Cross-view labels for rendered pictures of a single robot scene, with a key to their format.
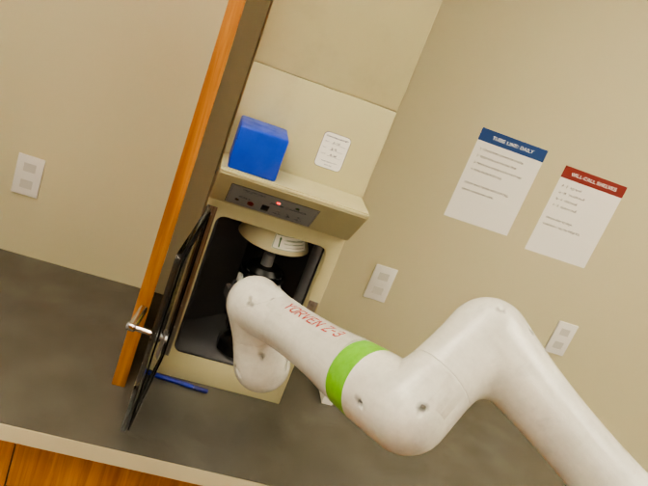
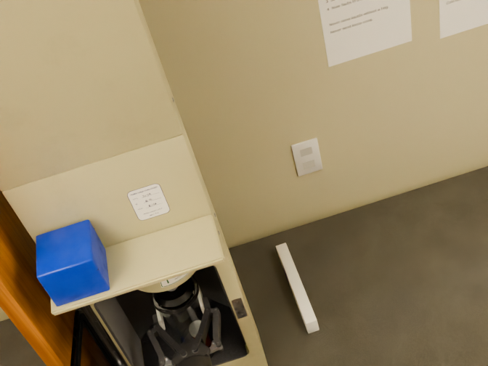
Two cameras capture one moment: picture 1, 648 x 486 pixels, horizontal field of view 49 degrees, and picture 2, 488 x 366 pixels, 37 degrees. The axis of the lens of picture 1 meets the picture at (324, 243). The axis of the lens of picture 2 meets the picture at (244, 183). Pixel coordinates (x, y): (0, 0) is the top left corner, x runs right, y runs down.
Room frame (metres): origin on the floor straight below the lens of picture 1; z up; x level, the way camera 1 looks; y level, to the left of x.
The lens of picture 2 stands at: (0.61, -0.31, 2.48)
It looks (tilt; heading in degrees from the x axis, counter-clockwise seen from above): 44 degrees down; 12
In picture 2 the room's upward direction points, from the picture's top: 17 degrees counter-clockwise
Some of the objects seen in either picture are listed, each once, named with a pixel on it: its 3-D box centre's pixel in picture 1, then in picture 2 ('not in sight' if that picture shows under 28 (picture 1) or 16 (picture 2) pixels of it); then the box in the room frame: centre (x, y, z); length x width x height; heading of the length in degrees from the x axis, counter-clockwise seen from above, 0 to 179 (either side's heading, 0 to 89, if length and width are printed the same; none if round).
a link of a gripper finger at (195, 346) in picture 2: not in sight; (202, 332); (1.46, 0.05, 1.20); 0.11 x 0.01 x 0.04; 166
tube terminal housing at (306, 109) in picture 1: (266, 229); (151, 250); (1.61, 0.14, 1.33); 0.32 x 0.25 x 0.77; 103
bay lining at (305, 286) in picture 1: (249, 277); (168, 287); (1.60, 0.14, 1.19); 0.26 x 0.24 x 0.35; 103
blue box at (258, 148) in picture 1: (257, 148); (72, 262); (1.41, 0.20, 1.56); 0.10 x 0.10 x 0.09; 13
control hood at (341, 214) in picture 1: (287, 203); (141, 277); (1.43, 0.10, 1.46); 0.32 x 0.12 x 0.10; 103
